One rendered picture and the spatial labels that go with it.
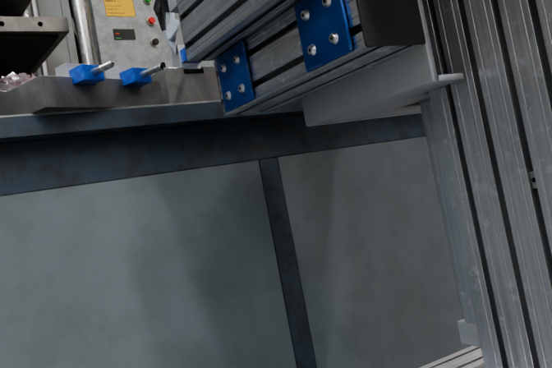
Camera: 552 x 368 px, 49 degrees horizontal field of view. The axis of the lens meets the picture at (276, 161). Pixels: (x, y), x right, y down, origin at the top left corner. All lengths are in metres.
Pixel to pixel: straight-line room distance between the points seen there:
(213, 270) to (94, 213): 0.27
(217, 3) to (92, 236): 0.52
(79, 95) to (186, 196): 0.30
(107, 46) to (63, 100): 1.15
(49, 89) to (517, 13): 0.74
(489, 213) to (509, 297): 0.10
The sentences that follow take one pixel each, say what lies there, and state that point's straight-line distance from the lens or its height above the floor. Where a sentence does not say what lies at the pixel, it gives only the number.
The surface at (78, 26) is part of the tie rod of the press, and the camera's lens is 2.10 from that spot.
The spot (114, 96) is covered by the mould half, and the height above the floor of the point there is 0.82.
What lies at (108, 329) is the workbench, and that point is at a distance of 1.19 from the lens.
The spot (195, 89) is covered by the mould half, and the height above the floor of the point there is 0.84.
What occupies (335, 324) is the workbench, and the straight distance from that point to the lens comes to 1.44.
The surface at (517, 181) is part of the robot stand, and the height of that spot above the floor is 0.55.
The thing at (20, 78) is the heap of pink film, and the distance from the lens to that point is 1.29.
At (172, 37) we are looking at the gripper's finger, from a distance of 1.34.
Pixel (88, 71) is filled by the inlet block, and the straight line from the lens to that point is 1.11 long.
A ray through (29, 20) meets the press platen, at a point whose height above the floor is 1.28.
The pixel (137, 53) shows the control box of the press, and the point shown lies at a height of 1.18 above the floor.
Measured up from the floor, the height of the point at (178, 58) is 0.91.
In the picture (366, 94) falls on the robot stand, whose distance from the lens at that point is 0.81.
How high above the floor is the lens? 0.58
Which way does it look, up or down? 3 degrees up
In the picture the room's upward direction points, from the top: 11 degrees counter-clockwise
